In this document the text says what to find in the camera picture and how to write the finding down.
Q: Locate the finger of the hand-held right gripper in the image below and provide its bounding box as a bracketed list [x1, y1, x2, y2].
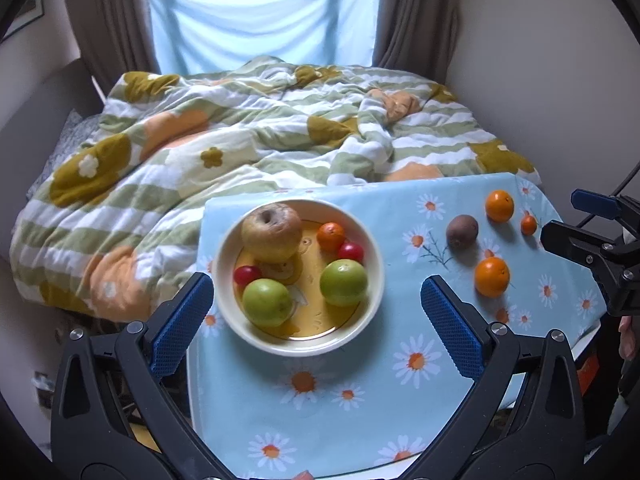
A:
[571, 188, 640, 233]
[541, 220, 616, 271]

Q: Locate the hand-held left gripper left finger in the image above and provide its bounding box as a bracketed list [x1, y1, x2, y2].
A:
[50, 272, 236, 480]

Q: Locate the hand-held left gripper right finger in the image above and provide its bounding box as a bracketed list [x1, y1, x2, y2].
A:
[400, 275, 586, 480]

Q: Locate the red cherry tomato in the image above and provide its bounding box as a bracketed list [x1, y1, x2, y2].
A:
[233, 265, 263, 286]
[338, 241, 365, 264]

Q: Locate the green round fruit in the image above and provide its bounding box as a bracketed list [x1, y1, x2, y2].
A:
[242, 279, 294, 327]
[320, 259, 369, 307]

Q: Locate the yellow-brown apple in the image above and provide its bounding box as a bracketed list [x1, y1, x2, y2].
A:
[241, 204, 304, 263]

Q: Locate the cream bowl with duck print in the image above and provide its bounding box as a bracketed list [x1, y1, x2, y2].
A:
[212, 199, 385, 357]

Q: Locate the person's right hand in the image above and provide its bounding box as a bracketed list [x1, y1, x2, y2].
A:
[619, 317, 633, 361]

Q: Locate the large orange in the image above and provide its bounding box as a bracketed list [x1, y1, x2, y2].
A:
[485, 190, 515, 223]
[474, 256, 511, 298]

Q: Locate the brown kiwi fruit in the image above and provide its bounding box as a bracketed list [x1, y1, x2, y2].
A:
[446, 214, 480, 250]

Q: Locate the orange box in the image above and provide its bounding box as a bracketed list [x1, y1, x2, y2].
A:
[577, 355, 601, 391]

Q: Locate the blue daisy tablecloth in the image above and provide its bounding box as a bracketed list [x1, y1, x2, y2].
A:
[186, 172, 603, 478]

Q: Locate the green striped flower blanket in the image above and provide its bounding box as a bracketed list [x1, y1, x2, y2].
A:
[9, 55, 542, 321]

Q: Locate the grey patterned bedsheet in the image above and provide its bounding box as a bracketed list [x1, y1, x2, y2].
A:
[27, 110, 108, 196]

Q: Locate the brown curtain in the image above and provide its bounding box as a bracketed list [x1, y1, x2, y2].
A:
[60, 0, 161, 93]
[372, 0, 463, 86]

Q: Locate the grey headboard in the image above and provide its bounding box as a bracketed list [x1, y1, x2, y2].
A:
[0, 57, 103, 171]

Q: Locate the light blue window cloth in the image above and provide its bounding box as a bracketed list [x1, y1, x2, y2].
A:
[147, 0, 383, 76]

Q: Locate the framed wall picture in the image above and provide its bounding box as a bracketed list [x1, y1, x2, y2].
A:
[0, 0, 46, 43]

